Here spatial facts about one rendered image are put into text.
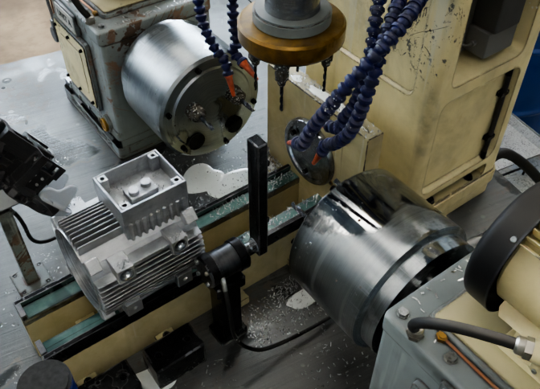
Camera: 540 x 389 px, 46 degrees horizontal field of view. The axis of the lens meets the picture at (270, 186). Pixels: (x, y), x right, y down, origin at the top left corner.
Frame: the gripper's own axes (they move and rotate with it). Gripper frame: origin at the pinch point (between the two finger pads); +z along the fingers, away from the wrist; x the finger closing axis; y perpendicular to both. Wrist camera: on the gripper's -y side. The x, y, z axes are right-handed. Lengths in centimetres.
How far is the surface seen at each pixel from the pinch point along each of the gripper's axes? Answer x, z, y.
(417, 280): -47, 15, 32
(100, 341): -13.0, 15.4, -12.9
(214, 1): 219, 178, 89
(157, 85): 19.3, 12.9, 26.4
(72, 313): -2.9, 17.1, -15.2
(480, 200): -25, 69, 60
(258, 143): -20.2, -0.3, 30.4
